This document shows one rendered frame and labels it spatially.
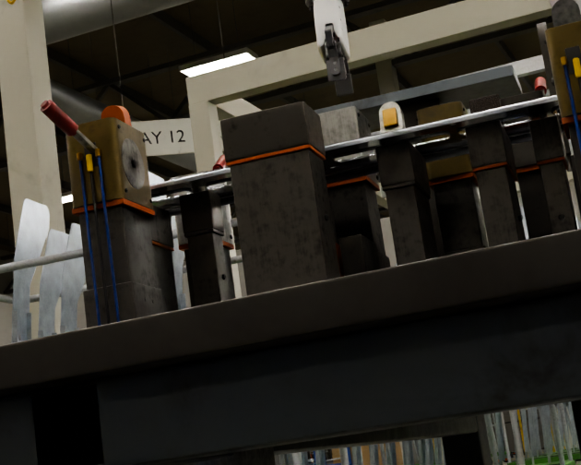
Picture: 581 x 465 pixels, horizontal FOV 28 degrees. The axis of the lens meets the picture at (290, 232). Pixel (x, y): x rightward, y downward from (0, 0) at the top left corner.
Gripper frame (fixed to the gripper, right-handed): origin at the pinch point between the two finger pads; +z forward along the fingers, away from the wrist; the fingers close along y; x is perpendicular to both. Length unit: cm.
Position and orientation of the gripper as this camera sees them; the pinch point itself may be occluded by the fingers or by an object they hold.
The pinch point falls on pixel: (340, 82)
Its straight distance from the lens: 211.5
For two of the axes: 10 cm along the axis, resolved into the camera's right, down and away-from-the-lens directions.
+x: 9.7, -1.7, -1.6
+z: 1.4, 9.7, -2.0
